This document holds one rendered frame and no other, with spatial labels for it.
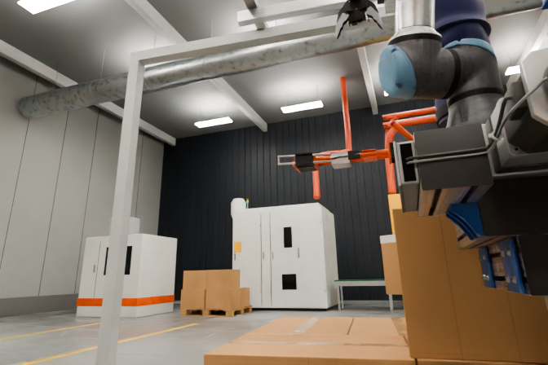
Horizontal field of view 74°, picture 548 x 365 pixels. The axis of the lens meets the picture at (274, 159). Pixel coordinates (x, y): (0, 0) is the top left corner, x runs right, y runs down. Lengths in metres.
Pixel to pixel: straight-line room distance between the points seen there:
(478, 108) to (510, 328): 0.58
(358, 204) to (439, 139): 11.56
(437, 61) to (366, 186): 11.40
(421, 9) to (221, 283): 7.44
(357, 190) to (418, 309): 11.13
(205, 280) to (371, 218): 5.93
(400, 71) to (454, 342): 0.71
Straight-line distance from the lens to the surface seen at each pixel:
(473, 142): 0.58
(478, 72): 0.93
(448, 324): 1.16
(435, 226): 1.16
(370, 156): 1.38
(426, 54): 0.88
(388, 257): 2.80
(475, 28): 1.53
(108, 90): 9.29
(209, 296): 8.13
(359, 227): 12.01
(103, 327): 3.92
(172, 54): 4.33
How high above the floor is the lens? 0.76
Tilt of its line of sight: 18 degrees up
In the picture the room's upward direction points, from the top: 1 degrees counter-clockwise
